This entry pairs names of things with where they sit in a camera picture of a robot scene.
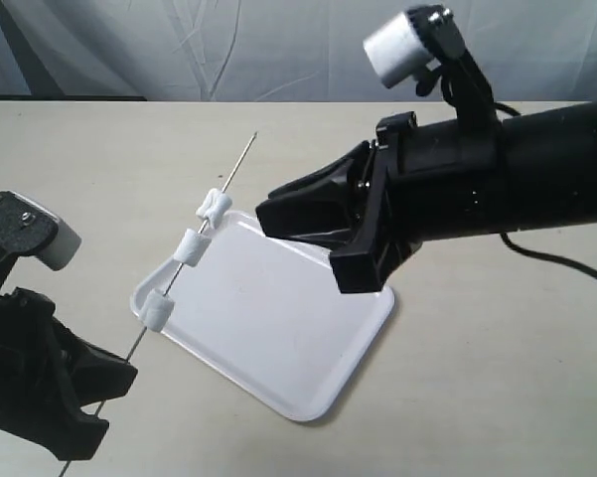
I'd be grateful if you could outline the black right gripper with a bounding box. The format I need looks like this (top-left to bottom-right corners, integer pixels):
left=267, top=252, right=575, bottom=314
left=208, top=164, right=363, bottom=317
left=255, top=114, right=507, bottom=293

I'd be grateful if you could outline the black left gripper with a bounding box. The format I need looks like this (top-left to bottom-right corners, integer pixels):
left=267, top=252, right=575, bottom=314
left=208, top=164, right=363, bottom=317
left=0, top=287, right=138, bottom=460

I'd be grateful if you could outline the white marshmallow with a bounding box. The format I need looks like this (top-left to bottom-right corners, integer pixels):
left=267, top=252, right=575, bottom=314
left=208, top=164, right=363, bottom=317
left=173, top=229, right=212, bottom=267
left=139, top=289, right=175, bottom=333
left=196, top=188, right=232, bottom=230

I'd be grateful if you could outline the thin metal skewer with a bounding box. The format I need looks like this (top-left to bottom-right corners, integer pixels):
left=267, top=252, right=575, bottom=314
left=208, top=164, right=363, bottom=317
left=62, top=131, right=258, bottom=461

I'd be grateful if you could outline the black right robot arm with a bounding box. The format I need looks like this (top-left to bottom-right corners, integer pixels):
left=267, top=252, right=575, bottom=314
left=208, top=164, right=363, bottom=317
left=255, top=101, right=597, bottom=293

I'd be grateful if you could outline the white rectangular plastic tray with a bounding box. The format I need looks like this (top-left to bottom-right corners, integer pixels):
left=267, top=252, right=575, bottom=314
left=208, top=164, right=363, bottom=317
left=130, top=211, right=395, bottom=422

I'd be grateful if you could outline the wrinkled blue-grey backdrop cloth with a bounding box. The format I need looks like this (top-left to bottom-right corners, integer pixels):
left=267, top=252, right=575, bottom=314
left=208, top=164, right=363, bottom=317
left=0, top=1, right=597, bottom=102

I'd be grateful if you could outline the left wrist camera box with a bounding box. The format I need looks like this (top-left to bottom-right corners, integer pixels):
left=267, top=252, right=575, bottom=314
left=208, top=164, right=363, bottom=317
left=0, top=190, right=81, bottom=271

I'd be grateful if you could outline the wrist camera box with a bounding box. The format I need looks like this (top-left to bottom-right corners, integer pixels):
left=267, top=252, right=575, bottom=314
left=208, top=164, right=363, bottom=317
left=363, top=4, right=466, bottom=88
left=0, top=190, right=81, bottom=271

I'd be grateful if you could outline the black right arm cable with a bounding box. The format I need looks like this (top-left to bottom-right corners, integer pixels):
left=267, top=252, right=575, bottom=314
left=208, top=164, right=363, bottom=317
left=496, top=101, right=597, bottom=288

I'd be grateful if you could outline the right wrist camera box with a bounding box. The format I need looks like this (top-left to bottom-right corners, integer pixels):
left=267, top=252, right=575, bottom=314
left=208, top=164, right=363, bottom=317
left=363, top=4, right=466, bottom=88

